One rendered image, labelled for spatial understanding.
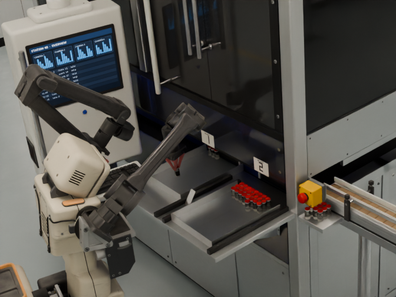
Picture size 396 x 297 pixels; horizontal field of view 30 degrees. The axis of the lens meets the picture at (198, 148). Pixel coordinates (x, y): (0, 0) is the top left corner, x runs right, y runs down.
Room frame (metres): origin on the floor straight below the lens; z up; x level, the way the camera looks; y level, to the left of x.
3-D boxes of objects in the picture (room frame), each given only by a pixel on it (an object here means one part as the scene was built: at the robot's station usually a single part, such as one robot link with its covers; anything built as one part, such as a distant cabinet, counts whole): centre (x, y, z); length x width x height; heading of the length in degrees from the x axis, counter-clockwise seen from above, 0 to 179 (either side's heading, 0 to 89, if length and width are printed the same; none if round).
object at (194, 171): (2.75, 0.03, 0.90); 0.34 x 0.26 x 0.04; 125
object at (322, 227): (2.34, -0.45, 0.87); 0.14 x 0.13 x 0.02; 125
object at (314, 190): (2.33, -0.41, 1.00); 0.08 x 0.07 x 0.07; 125
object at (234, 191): (2.47, -0.17, 0.90); 0.18 x 0.02 x 0.05; 34
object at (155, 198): (2.57, -0.01, 0.87); 0.70 x 0.48 x 0.02; 35
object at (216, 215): (2.41, -0.08, 0.90); 0.34 x 0.26 x 0.04; 124
